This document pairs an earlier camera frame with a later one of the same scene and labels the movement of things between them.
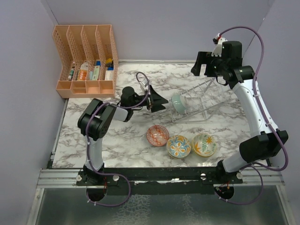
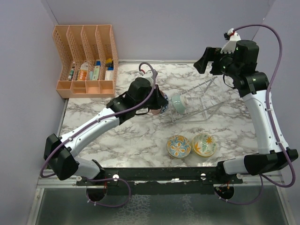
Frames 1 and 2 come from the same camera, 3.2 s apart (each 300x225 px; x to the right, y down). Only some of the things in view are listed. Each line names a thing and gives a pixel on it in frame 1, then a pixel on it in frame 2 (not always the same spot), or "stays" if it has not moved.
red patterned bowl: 157,135 to 163,108
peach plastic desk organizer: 88,58 stays
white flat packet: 109,75 stays
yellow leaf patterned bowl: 203,145 stays
